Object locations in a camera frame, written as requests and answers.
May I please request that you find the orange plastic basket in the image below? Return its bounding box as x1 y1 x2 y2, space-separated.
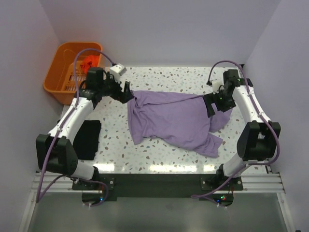
43 42 103 105

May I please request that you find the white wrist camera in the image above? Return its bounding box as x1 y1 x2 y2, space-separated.
207 81 224 93
110 64 126 79

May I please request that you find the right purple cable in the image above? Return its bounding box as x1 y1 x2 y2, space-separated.
190 60 281 203

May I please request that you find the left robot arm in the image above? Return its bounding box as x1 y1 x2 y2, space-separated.
36 64 133 191

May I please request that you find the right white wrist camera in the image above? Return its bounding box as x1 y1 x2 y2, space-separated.
207 81 224 93

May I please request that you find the orange t shirt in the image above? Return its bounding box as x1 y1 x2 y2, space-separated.
80 55 99 74

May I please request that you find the purple cable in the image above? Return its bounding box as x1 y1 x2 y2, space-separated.
35 48 119 207
190 60 281 203

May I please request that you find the purple t shirt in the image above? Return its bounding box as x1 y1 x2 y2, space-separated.
127 91 232 158

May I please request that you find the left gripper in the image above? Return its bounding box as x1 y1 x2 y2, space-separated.
98 72 133 103

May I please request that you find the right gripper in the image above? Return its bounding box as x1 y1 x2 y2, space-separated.
203 89 236 118

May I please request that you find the folded black t shirt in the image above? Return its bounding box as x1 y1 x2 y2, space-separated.
73 120 101 160

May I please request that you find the aluminium rail frame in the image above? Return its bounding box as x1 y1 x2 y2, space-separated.
18 154 296 232

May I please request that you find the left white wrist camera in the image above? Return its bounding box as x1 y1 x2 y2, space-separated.
110 64 126 79

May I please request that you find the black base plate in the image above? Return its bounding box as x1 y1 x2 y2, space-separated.
71 173 243 207

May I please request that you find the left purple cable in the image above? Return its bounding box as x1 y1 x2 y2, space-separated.
35 48 119 207

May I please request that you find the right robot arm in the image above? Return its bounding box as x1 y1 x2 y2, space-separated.
203 69 281 191

